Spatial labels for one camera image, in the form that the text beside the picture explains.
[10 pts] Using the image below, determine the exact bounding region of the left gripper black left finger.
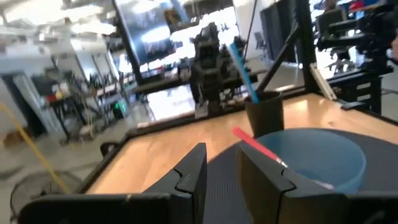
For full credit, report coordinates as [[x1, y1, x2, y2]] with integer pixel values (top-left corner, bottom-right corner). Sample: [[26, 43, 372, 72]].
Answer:
[[17, 142, 208, 224]]

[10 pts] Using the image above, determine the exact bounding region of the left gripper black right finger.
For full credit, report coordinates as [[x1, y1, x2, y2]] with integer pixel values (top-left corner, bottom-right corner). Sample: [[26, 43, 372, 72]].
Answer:
[[236, 142, 398, 224]]

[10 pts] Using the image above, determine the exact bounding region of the translucent blue bowl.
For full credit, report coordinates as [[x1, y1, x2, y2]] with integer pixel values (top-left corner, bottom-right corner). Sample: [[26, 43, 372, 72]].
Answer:
[[255, 127, 368, 195]]

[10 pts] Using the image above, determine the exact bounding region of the black cylindrical cup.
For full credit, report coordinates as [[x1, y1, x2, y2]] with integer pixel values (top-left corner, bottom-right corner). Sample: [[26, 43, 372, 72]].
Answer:
[[244, 90, 285, 139]]

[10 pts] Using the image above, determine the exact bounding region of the dark woven round placemat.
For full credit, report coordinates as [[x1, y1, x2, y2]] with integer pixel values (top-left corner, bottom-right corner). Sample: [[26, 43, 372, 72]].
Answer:
[[198, 128, 398, 224]]

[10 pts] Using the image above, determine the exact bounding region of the black round knob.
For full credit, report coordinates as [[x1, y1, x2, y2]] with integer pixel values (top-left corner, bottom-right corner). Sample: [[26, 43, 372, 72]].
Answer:
[[99, 141, 121, 157]]

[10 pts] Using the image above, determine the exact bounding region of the green lit device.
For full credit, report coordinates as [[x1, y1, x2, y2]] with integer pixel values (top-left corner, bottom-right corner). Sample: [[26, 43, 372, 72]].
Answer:
[[112, 100, 127, 115]]

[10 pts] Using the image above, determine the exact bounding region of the white strip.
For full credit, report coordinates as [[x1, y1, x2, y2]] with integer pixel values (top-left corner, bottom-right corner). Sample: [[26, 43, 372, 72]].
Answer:
[[308, 63, 338, 101]]

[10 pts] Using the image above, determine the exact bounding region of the cluttered work cart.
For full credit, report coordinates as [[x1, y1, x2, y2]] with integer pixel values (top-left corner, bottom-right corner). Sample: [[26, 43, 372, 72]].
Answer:
[[30, 73, 94, 144]]

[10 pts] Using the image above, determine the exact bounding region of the large dark screen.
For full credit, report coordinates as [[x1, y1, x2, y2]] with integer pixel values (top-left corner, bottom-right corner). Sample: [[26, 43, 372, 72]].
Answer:
[[112, 0, 240, 85]]

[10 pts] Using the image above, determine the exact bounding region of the black neighbouring robot station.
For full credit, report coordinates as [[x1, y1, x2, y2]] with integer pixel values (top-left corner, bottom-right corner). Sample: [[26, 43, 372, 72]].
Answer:
[[314, 0, 398, 116]]

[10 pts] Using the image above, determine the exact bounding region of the cardboard box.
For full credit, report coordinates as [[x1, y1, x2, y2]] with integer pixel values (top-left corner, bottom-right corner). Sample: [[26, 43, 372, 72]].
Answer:
[[2, 129, 29, 147]]

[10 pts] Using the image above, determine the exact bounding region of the black flat bracket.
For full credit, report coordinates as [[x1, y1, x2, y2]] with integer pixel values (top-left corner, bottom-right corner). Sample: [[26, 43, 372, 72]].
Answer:
[[340, 101, 368, 110]]

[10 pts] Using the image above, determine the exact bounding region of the black diagonal frame brace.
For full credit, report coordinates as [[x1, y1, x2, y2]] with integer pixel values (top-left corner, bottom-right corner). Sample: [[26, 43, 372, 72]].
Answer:
[[255, 26, 301, 94]]

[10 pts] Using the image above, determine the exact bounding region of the round wire floor fan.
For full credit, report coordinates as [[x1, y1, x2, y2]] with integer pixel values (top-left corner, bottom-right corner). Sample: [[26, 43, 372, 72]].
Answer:
[[9, 170, 82, 223]]

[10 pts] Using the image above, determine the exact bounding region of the black rig frame post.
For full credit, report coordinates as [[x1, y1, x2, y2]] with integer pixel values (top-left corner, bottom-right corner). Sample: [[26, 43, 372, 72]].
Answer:
[[294, 0, 321, 94]]

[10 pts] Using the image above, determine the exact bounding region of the yellow hanging cable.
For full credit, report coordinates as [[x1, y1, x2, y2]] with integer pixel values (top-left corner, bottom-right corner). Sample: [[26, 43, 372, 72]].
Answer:
[[0, 103, 72, 195]]

